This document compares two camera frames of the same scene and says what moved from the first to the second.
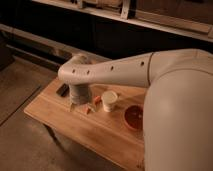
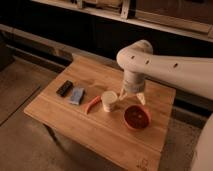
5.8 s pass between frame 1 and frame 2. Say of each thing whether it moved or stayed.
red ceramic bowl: stayed
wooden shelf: stayed
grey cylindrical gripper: moved
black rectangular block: stayed
